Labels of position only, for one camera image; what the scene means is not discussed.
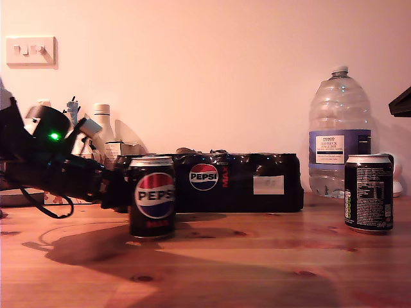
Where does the black looping arm cable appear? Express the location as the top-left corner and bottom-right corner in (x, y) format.
(19, 184), (75, 219)

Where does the white bottle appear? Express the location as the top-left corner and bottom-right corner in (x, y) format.
(92, 103), (116, 151)

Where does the large clear water bottle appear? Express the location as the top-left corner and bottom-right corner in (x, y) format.
(308, 65), (373, 200)

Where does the small white carton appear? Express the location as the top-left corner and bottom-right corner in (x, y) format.
(104, 140), (145, 171)

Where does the small white round camera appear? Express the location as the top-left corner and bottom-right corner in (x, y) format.
(383, 152), (405, 198)

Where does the black Pepsi Max can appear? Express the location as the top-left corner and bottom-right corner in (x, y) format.
(127, 155), (177, 240)
(344, 153), (395, 235)

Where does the black Pepsi Max multipack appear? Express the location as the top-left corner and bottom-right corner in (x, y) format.
(112, 147), (305, 214)

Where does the gingerbread print tissue box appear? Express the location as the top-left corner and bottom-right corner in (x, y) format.
(43, 189), (103, 206)

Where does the blue packet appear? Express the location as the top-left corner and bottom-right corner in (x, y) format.
(67, 101), (80, 124)

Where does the shallow grey dish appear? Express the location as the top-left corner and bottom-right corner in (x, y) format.
(0, 187), (46, 207)

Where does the white light switch plate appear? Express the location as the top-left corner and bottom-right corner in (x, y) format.
(5, 35), (58, 69)

